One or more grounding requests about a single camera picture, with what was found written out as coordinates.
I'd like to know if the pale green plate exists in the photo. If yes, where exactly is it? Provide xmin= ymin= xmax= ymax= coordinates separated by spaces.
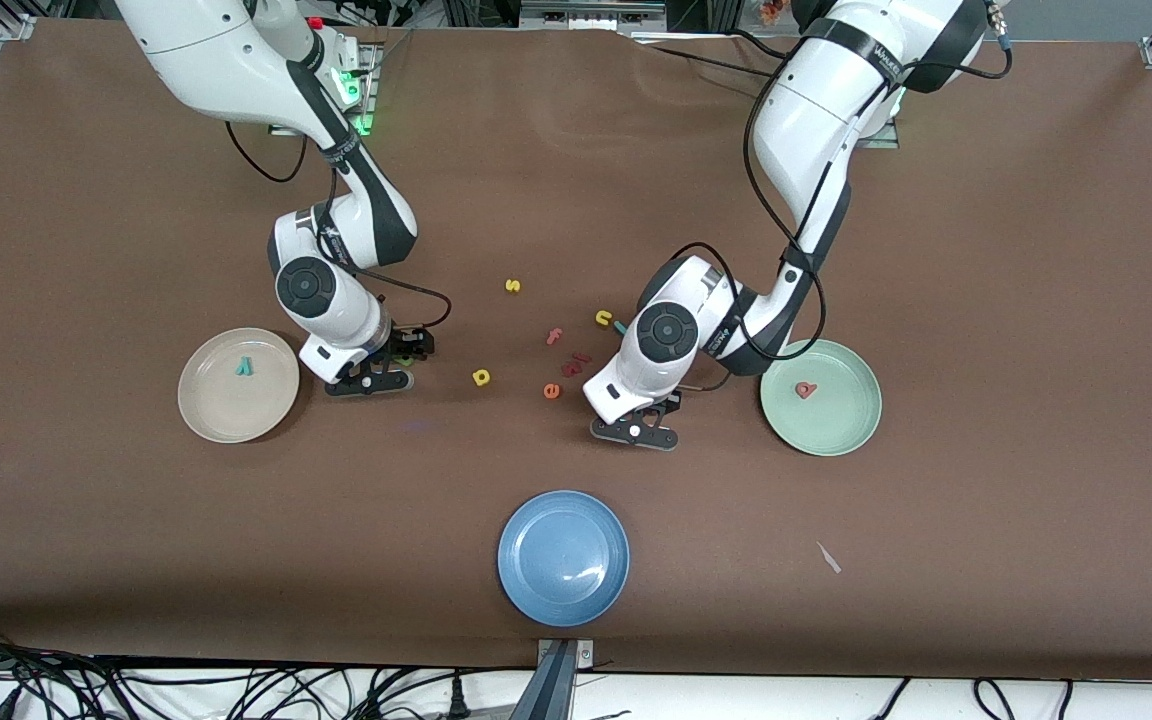
xmin=759 ymin=338 xmax=883 ymax=458

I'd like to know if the beige brown plate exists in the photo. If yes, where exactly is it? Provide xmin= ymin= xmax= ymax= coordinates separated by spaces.
xmin=177 ymin=327 xmax=301 ymax=444

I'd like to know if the blue plate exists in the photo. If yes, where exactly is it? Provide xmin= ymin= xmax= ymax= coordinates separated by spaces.
xmin=497 ymin=489 xmax=631 ymax=629

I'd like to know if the brown table mat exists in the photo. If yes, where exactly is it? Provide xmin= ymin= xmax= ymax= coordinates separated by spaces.
xmin=0 ymin=18 xmax=1152 ymax=683

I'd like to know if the thin black right gripper cable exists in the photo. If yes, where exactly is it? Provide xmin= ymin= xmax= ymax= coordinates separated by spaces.
xmin=331 ymin=170 xmax=454 ymax=331

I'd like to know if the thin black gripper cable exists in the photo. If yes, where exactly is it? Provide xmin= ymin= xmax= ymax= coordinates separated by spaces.
xmin=331 ymin=170 xmax=454 ymax=331
xmin=671 ymin=242 xmax=828 ymax=393

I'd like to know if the thin black left gripper cable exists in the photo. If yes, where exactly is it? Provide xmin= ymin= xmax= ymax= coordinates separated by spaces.
xmin=671 ymin=242 xmax=828 ymax=393

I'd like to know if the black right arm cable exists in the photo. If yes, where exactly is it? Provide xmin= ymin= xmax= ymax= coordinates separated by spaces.
xmin=225 ymin=120 xmax=310 ymax=185

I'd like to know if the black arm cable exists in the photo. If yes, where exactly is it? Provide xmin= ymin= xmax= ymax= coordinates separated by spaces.
xmin=225 ymin=120 xmax=310 ymax=185
xmin=743 ymin=25 xmax=1015 ymax=263

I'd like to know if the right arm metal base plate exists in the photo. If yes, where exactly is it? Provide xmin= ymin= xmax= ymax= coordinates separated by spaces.
xmin=269 ymin=45 xmax=381 ymax=137

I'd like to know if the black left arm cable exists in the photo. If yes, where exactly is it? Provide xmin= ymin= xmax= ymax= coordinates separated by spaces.
xmin=743 ymin=25 xmax=1015 ymax=263

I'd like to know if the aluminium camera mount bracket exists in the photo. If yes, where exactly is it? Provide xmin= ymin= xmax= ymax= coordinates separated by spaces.
xmin=509 ymin=638 xmax=595 ymax=720

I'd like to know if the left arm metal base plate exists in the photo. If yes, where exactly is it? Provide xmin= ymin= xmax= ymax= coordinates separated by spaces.
xmin=864 ymin=95 xmax=900 ymax=149

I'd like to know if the black cable on mat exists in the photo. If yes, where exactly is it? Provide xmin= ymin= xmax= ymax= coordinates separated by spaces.
xmin=631 ymin=30 xmax=807 ymax=81

